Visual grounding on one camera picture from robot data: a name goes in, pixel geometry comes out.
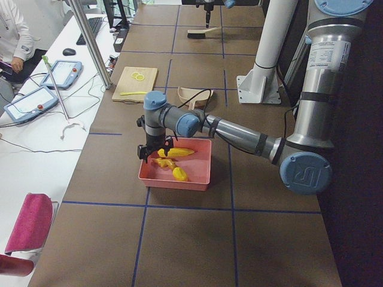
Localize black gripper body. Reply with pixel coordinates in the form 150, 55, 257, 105
136, 117, 167, 156
196, 0, 214, 9

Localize yellow corn cob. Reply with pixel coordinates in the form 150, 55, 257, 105
157, 147, 195, 158

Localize tan ginger root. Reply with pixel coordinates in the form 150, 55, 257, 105
153, 158, 177, 170

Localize beige hand brush black bristles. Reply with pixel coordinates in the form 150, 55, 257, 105
187, 26, 221, 39

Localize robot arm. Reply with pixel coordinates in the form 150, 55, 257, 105
181, 0, 236, 28
137, 1, 371, 195

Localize pink plastic bin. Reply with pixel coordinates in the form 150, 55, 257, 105
138, 138, 212, 191

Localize yellow plastic knife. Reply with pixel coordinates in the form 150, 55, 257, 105
120, 91, 148, 96

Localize bamboo cutting board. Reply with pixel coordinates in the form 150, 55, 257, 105
112, 66, 158, 104

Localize white side desk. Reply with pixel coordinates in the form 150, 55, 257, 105
0, 11, 120, 255

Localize teach pendant far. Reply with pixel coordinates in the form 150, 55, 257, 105
49, 60, 83, 90

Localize teach pendant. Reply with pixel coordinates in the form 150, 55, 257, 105
49, 60, 83, 90
4, 86, 59, 123

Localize teach pendant near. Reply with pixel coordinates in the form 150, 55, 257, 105
4, 86, 59, 123

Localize black keyboard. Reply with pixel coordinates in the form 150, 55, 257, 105
76, 17, 103, 45

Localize black computer mouse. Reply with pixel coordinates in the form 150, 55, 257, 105
62, 48, 76, 56

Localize thin metal rod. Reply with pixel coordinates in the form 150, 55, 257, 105
42, 56, 69, 122

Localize seated person white shirt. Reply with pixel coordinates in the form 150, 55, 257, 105
1, 1, 45, 88

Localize red chair seat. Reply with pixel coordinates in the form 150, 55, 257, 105
1, 255, 34, 277

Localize aluminium frame post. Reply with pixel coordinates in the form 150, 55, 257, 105
68, 0, 112, 90

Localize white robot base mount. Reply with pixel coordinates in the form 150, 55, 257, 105
236, 0, 298, 104

